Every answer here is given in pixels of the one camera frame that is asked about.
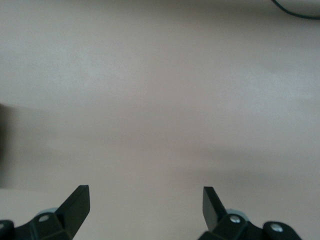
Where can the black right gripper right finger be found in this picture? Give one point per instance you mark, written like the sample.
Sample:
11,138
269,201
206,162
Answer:
215,217

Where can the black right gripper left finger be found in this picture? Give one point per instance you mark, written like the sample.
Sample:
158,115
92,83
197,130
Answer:
67,217

